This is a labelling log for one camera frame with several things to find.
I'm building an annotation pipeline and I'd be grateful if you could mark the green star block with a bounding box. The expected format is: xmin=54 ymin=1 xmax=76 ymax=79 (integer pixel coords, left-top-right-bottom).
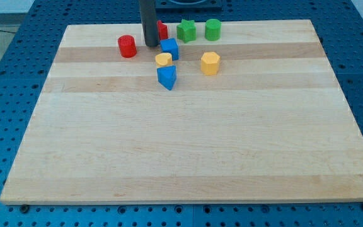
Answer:
xmin=176 ymin=19 xmax=197 ymax=43

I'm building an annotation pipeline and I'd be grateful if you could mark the red star block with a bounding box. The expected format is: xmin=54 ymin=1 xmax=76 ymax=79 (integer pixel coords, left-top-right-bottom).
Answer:
xmin=157 ymin=20 xmax=168 ymax=40

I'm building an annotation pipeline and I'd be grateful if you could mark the blue triangle block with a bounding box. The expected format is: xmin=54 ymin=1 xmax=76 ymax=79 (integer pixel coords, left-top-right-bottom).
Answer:
xmin=157 ymin=66 xmax=177 ymax=90

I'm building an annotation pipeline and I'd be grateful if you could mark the yellow heart block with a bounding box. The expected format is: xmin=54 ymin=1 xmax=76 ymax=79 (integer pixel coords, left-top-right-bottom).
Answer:
xmin=155 ymin=52 xmax=173 ymax=68

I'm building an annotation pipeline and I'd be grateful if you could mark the yellow hexagon block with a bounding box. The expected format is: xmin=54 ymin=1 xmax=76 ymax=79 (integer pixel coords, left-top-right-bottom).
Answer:
xmin=200 ymin=52 xmax=221 ymax=76

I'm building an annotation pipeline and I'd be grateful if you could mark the blue cube block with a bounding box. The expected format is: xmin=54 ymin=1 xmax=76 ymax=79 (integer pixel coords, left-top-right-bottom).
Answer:
xmin=160 ymin=38 xmax=179 ymax=61

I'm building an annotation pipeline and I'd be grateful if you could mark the light wooden board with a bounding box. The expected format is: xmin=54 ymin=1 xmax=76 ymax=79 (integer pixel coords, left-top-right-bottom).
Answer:
xmin=0 ymin=20 xmax=363 ymax=205

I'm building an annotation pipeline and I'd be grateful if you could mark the red cylinder block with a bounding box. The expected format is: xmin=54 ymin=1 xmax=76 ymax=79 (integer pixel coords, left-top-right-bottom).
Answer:
xmin=117 ymin=35 xmax=137 ymax=58

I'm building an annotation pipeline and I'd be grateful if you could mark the green cylinder block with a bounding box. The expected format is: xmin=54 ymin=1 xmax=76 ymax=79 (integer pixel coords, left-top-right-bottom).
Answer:
xmin=204 ymin=18 xmax=221 ymax=41

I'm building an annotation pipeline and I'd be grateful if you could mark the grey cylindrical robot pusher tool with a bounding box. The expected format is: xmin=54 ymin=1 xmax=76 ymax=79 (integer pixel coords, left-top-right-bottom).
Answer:
xmin=139 ymin=0 xmax=159 ymax=47

